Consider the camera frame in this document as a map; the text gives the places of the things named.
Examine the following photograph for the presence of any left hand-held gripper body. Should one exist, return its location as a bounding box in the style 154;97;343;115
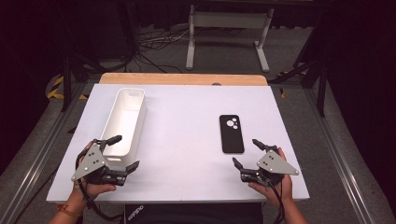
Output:
70;139;129;188

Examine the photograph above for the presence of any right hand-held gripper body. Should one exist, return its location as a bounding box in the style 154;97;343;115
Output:
240;144;301;189

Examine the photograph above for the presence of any white plastic storage bin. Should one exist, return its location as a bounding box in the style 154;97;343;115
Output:
100;87;148;167

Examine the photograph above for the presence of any black phone case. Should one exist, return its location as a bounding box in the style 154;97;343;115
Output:
219;114;246;154

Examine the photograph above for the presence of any person's left hand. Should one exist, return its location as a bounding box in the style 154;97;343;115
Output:
72;141;117;203

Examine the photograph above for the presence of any person's right hand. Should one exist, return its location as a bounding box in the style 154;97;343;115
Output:
247;147;294;208

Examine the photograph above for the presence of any person's black clothing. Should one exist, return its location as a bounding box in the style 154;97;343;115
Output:
123;203;264;224

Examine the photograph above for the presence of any black tripod stand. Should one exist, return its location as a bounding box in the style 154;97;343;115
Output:
269;57;329;119
59;31;106;114

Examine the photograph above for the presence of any yellow black floor tape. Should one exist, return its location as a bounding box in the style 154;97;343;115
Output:
46;75;90;101

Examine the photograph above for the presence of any white metal stand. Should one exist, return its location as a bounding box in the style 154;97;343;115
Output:
185;4;275;73

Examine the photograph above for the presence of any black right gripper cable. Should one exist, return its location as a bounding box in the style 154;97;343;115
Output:
265;180;286;224

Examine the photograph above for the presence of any red and gold bracelet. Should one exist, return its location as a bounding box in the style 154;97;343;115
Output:
56;203;83;218

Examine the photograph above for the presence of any aluminium floor rail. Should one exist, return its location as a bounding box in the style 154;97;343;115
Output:
303;88;379;224
0;82;90;224

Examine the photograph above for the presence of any bundle of floor cables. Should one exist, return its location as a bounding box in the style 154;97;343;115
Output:
134;27;247;75

